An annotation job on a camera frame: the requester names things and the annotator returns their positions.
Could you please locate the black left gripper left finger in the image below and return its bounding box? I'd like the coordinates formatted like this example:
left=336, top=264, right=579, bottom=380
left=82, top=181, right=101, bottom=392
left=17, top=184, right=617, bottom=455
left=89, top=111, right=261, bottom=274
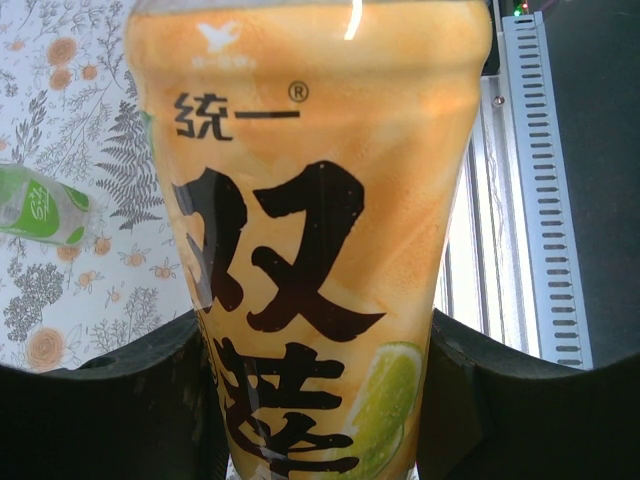
left=0, top=310, right=232, bottom=480

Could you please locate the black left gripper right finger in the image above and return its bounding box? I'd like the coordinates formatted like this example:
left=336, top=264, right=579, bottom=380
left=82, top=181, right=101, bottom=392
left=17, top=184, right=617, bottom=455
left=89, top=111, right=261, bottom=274
left=414, top=307, right=640, bottom=480

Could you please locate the clear bottle bright green label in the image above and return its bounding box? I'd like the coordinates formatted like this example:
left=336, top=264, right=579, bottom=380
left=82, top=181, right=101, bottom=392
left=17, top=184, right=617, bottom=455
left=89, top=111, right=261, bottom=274
left=0, top=162, right=109, bottom=249

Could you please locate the orange label tea bottle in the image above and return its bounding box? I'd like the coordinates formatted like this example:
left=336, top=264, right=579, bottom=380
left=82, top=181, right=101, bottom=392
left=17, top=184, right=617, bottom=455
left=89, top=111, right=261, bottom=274
left=122, top=0, right=494, bottom=480

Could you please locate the floral patterned table cover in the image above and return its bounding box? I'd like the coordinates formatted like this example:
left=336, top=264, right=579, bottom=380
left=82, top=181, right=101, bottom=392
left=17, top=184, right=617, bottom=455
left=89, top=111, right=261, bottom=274
left=0, top=0, right=201, bottom=374

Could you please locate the aluminium frame front rail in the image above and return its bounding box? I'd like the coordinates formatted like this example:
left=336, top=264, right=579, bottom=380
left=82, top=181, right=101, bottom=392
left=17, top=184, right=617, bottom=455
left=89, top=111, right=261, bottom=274
left=442, top=74, right=544, bottom=359

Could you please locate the grey slotted cable duct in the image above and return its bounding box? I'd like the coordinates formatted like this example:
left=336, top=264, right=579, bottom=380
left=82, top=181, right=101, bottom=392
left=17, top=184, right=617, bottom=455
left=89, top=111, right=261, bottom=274
left=499, top=12, right=594, bottom=371

